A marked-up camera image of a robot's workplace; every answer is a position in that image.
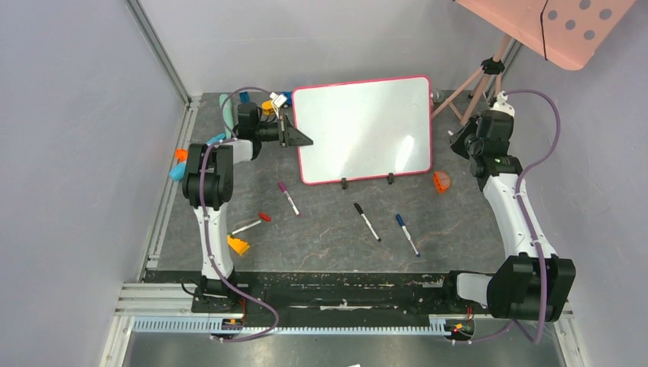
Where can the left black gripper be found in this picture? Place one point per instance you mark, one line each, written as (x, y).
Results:
(287, 135)

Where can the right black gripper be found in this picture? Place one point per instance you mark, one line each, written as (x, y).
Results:
(460, 141)

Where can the pink framed whiteboard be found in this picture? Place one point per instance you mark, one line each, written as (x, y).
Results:
(364, 129)

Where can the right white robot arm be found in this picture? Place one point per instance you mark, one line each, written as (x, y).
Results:
(533, 283)

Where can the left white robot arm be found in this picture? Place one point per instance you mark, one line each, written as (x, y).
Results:
(208, 184)

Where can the purple whiteboard marker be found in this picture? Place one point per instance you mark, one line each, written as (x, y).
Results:
(284, 190)

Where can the blue whiteboard marker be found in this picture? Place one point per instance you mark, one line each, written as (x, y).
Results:
(402, 225)

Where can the black whiteboard marker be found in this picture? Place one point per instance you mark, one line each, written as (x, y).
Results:
(367, 222)

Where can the green whiteboard marker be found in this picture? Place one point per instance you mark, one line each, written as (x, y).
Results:
(246, 227)

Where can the blue toy car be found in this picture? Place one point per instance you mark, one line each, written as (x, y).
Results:
(288, 100)

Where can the orange semicircle toy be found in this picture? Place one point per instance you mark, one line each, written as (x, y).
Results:
(441, 181)

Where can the large mint toy crayon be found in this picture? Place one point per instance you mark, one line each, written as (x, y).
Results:
(225, 105)

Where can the small orange toy piece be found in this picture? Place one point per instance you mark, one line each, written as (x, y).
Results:
(181, 155)

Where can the large blue toy crayon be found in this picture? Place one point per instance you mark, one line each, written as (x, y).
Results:
(177, 172)

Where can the yellow orange plastic block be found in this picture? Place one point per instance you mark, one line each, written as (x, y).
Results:
(239, 246)

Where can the pink perforated panel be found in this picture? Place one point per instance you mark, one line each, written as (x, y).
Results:
(565, 32)

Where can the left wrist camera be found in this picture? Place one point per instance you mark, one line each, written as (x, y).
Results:
(278, 100)

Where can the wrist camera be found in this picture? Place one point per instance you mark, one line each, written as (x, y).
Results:
(278, 100)
(499, 103)

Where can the yellow toy ring block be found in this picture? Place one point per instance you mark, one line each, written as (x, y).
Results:
(269, 107)

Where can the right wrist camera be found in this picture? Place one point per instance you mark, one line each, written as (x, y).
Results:
(499, 103)

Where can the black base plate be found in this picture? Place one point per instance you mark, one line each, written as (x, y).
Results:
(335, 299)

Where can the white slotted cable duct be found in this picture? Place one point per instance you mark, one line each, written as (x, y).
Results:
(232, 327)

